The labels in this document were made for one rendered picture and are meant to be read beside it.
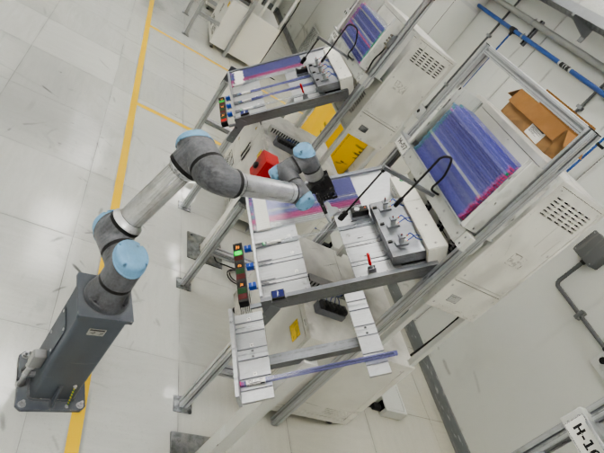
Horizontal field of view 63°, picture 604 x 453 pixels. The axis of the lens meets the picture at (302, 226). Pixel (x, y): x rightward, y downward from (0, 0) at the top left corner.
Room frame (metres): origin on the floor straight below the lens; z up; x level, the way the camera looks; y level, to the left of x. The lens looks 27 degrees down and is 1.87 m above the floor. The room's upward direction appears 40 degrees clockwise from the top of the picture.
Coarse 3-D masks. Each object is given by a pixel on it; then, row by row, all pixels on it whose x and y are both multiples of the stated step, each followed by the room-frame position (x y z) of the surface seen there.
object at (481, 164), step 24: (456, 120) 2.16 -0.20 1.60; (480, 120) 2.23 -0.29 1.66; (432, 144) 2.16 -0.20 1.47; (456, 144) 2.07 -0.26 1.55; (480, 144) 1.98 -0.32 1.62; (432, 168) 2.07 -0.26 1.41; (456, 168) 1.99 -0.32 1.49; (480, 168) 1.91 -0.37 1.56; (504, 168) 1.83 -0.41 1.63; (456, 192) 1.91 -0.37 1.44; (480, 192) 1.83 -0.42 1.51
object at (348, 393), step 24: (312, 264) 2.19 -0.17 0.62; (336, 264) 2.36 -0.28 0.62; (240, 312) 2.14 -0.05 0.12; (288, 312) 1.89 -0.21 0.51; (312, 312) 1.86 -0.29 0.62; (384, 312) 2.29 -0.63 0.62; (288, 336) 1.79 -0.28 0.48; (312, 336) 1.72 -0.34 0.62; (336, 336) 1.83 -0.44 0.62; (336, 384) 1.90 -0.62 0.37; (360, 384) 1.96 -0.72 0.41; (384, 384) 2.03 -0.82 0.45; (312, 408) 1.91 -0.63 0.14; (336, 408) 1.98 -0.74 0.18; (360, 408) 2.05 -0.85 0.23
